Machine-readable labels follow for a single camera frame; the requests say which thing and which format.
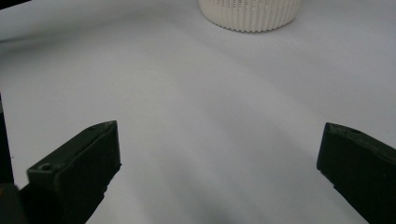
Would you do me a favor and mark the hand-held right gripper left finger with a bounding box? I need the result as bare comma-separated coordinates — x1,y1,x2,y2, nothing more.
18,119,122,224

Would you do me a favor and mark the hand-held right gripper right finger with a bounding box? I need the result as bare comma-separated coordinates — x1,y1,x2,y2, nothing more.
316,121,396,224

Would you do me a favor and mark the white slotted plastic basket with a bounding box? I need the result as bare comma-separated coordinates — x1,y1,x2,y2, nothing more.
198,0,303,34

